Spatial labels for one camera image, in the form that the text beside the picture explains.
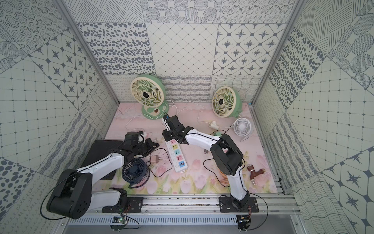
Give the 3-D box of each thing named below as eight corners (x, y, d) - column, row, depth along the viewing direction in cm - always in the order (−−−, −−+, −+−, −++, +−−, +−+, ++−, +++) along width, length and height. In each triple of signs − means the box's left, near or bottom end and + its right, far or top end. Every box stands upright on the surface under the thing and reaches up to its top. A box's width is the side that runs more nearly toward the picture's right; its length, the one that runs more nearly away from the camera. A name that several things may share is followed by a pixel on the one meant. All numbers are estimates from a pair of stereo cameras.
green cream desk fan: (225, 125, 107) (231, 107, 92) (206, 106, 120) (209, 87, 105) (239, 117, 112) (246, 99, 97) (219, 99, 125) (223, 81, 110)
